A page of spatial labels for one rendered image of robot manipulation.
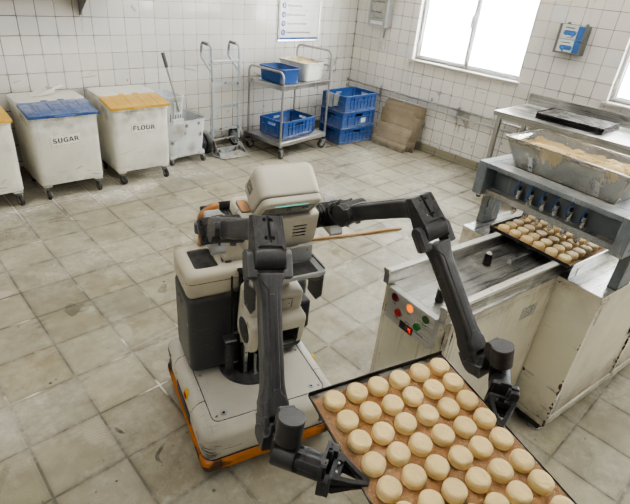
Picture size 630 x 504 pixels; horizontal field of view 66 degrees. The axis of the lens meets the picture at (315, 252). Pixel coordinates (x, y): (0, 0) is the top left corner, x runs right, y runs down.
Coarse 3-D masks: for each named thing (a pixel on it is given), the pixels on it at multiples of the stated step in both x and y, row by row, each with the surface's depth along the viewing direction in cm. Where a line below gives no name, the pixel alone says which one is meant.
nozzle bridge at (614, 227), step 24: (480, 168) 229; (504, 168) 220; (480, 192) 232; (504, 192) 231; (552, 192) 203; (576, 192) 201; (480, 216) 248; (576, 216) 205; (600, 216) 197; (624, 216) 183; (600, 240) 195; (624, 240) 184; (624, 264) 196
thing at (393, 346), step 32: (480, 256) 217; (416, 288) 190; (480, 288) 194; (544, 288) 205; (384, 320) 202; (480, 320) 183; (512, 320) 201; (384, 352) 207; (416, 352) 190; (448, 352) 180; (480, 384) 213; (512, 384) 237
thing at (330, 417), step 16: (416, 384) 122; (464, 384) 124; (320, 400) 114; (368, 400) 116; (432, 400) 118; (480, 400) 120; (336, 416) 111; (384, 416) 112; (336, 432) 107; (368, 432) 108; (416, 432) 110; (480, 432) 112; (384, 448) 105; (432, 448) 107; (448, 448) 107; (496, 448) 109; (512, 448) 109; (480, 464) 105; (400, 480) 100; (432, 480) 101; (464, 480) 101; (512, 480) 103; (400, 496) 97; (416, 496) 97; (480, 496) 99; (544, 496) 101
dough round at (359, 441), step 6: (354, 432) 105; (360, 432) 106; (366, 432) 106; (348, 438) 105; (354, 438) 104; (360, 438) 104; (366, 438) 105; (348, 444) 104; (354, 444) 103; (360, 444) 103; (366, 444) 103; (354, 450) 103; (360, 450) 102; (366, 450) 103
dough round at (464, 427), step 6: (456, 420) 112; (462, 420) 112; (468, 420) 112; (456, 426) 110; (462, 426) 110; (468, 426) 110; (474, 426) 111; (456, 432) 110; (462, 432) 109; (468, 432) 109; (474, 432) 110; (468, 438) 110
